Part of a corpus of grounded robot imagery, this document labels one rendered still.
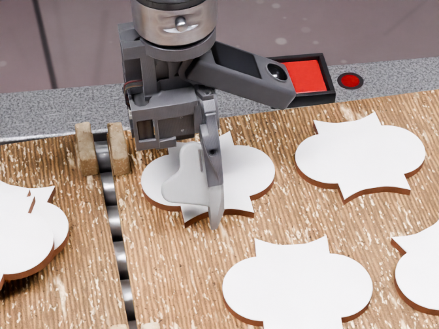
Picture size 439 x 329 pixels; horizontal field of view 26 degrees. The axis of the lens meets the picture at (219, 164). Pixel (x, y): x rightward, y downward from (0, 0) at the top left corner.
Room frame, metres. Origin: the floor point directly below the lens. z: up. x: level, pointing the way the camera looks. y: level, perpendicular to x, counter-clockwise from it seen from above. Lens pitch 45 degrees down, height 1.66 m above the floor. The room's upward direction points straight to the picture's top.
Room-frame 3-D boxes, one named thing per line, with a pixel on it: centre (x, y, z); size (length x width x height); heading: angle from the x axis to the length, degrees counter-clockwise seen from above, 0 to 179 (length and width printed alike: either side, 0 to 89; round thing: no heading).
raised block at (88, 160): (0.72, 0.14, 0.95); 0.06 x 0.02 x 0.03; 13
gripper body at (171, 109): (0.68, 0.04, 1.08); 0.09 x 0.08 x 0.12; 101
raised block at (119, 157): (0.73, 0.11, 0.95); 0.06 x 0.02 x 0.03; 11
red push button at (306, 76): (0.87, -0.09, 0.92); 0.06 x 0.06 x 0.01; 7
